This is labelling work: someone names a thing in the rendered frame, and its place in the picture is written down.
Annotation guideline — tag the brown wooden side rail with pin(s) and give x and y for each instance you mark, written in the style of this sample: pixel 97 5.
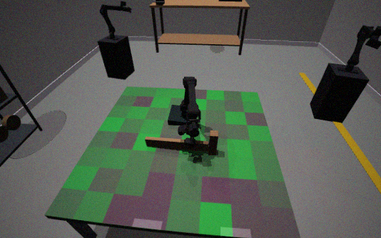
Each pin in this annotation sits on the brown wooden side rail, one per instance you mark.
pixel 175 144

